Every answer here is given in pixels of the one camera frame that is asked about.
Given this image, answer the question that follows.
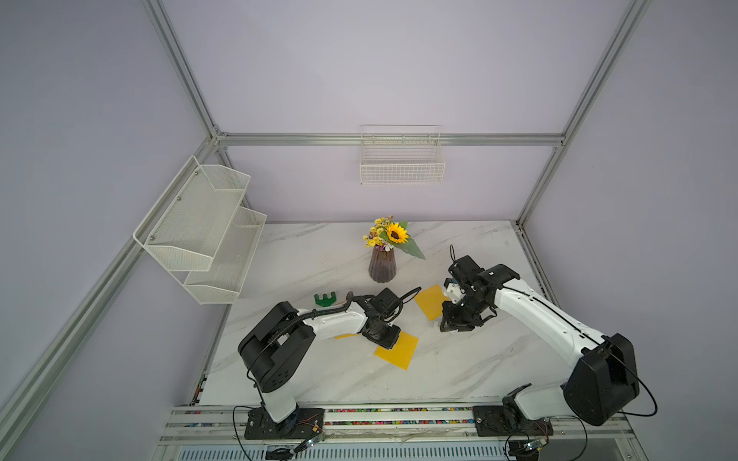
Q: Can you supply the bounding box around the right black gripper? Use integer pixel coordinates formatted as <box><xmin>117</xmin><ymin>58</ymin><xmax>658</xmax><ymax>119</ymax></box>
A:
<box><xmin>440</xmin><ymin>292</ymin><xmax>489</xmax><ymax>330</ymax></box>

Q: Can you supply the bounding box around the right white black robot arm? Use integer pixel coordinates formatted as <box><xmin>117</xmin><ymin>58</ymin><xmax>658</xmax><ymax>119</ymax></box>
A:
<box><xmin>440</xmin><ymin>255</ymin><xmax>640</xmax><ymax>434</ymax></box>

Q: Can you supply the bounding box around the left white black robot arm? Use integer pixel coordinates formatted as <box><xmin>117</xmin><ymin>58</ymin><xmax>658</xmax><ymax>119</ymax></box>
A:
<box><xmin>236</xmin><ymin>288</ymin><xmax>405</xmax><ymax>425</ymax></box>

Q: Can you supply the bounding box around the brown ribbed vase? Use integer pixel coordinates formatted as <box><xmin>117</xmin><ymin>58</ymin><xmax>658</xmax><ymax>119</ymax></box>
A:
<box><xmin>368</xmin><ymin>246</ymin><xmax>397</xmax><ymax>284</ymax></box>

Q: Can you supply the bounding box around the sunflower bouquet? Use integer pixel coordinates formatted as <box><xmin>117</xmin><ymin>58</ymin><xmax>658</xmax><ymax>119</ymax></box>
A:
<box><xmin>363</xmin><ymin>215</ymin><xmax>426</xmax><ymax>259</ymax></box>

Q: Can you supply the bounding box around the white two-tier mesh shelf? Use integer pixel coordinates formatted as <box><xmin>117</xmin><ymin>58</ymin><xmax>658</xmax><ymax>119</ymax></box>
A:
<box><xmin>133</xmin><ymin>157</ymin><xmax>267</xmax><ymax>305</ymax></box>

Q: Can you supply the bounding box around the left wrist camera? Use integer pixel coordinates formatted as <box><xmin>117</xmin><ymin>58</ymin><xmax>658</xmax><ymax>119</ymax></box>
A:
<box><xmin>373</xmin><ymin>288</ymin><xmax>404</xmax><ymax>322</ymax></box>

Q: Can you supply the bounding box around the green toy rake wooden handle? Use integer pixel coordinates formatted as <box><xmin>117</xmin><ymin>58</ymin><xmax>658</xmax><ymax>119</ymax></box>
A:
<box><xmin>314</xmin><ymin>291</ymin><xmax>337</xmax><ymax>307</ymax></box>

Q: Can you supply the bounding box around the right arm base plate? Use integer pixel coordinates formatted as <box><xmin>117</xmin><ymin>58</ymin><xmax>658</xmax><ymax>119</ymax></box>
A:
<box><xmin>472</xmin><ymin>405</ymin><xmax>553</xmax><ymax>437</ymax></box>

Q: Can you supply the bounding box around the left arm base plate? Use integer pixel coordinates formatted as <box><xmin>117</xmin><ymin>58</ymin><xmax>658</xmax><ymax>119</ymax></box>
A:
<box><xmin>243</xmin><ymin>407</ymin><xmax>325</xmax><ymax>440</ymax></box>

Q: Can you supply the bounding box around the white wire wall basket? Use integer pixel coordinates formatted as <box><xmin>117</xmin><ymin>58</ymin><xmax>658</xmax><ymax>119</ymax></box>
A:
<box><xmin>359</xmin><ymin>124</ymin><xmax>446</xmax><ymax>186</ymax></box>

